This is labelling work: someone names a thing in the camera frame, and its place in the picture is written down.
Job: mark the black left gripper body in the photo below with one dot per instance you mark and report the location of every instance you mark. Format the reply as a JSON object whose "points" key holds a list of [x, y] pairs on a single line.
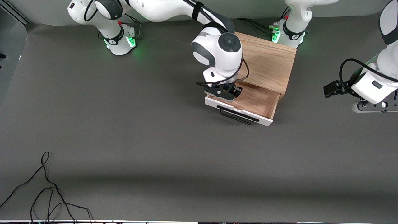
{"points": [[345, 88]]}

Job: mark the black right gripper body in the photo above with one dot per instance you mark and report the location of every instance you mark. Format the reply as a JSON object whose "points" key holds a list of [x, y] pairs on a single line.
{"points": [[233, 89]]}

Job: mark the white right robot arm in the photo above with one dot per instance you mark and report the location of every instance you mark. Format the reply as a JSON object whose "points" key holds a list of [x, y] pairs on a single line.
{"points": [[168, 9]]}

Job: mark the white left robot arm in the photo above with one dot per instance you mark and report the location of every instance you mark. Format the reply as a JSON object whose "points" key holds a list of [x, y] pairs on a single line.
{"points": [[382, 77]]}

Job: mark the wooden drawer cabinet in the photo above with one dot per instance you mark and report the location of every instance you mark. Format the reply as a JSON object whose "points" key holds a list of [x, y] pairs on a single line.
{"points": [[267, 59]]}

